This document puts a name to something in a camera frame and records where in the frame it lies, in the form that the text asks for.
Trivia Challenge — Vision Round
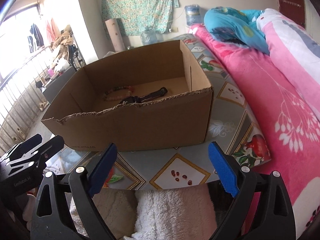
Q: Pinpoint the pink floral blanket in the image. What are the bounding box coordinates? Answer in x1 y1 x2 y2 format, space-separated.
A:
193 9 319 239

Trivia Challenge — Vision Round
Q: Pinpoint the pink rolled mat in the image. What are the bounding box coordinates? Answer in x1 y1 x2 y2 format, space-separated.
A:
105 18 125 52

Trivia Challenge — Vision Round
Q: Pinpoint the dark red door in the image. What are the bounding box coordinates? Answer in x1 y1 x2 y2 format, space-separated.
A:
278 0 305 28

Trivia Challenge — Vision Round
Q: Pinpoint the fruit pattern table cover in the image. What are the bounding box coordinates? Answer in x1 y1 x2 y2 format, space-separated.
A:
42 34 270 190

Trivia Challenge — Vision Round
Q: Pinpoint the brown cardboard box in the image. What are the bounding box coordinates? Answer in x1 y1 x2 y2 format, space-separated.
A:
42 40 214 151

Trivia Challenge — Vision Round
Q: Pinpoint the pile of clothes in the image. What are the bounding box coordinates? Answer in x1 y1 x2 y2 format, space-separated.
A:
50 25 74 67

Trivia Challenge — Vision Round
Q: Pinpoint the wheelchair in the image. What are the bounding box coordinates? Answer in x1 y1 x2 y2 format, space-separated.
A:
68 44 85 72

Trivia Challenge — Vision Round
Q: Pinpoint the grey cabinet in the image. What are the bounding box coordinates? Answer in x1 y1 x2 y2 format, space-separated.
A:
41 66 75 103

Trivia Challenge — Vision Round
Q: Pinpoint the clear empty water jug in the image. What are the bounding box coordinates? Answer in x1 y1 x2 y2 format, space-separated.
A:
140 29 158 46

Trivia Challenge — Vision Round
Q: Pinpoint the multicolour bead necklace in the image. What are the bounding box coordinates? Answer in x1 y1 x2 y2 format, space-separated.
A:
102 84 136 103

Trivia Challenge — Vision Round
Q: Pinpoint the white fluffy towel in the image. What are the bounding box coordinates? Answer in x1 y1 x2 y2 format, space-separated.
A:
22 187 218 240

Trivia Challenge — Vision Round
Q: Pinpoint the blue pillow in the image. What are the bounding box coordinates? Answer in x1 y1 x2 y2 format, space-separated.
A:
204 7 270 55

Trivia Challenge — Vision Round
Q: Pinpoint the green floral wall cloth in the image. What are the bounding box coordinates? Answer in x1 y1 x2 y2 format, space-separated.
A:
101 0 180 36

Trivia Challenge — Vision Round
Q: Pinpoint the blue water jug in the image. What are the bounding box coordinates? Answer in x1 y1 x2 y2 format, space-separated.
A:
184 4 202 26

